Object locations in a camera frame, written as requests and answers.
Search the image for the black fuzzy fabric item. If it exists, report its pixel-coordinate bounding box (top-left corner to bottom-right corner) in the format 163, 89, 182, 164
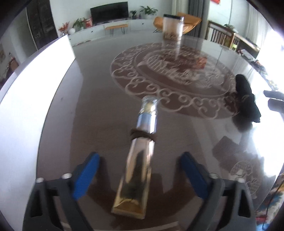
233, 74, 261, 132

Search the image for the gold tube with hair tie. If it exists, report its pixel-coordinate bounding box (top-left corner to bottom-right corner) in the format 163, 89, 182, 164
112, 96, 158, 219

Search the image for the wooden dining chair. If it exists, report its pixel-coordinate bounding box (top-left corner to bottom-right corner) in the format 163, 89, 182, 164
206, 21, 260, 58

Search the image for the white storage box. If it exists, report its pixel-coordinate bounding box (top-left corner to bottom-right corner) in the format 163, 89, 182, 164
1, 36, 75, 230

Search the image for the orange lounge chair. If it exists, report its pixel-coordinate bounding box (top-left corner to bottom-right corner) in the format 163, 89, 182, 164
153, 12, 202, 35

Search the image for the grey curtain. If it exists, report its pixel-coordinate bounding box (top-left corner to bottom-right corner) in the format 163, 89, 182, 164
187, 0, 210, 39

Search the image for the clear plastic jar with snacks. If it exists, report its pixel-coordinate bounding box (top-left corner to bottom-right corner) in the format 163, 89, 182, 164
162, 14, 184, 41

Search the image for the potted green plant right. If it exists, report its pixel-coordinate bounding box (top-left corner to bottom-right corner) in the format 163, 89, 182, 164
140, 6, 158, 19

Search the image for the potted green plant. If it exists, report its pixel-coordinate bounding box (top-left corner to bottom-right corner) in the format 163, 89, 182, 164
73, 17, 86, 32
140, 6, 158, 19

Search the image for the white tv cabinet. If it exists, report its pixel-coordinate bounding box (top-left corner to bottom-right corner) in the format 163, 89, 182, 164
68, 19, 155, 46

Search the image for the wooden bench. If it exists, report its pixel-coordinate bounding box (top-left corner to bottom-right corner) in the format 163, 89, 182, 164
104, 24, 129, 37

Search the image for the red flower vase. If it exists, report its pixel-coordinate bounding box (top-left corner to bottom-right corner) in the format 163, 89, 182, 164
58, 22, 69, 37

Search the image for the black television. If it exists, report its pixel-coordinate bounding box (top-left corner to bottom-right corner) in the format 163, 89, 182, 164
90, 1, 129, 24

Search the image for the dark display cabinet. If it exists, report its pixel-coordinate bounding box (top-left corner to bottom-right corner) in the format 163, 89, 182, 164
26, 0, 58, 50

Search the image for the potted green plant left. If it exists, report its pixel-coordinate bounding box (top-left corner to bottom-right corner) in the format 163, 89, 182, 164
73, 17, 86, 32

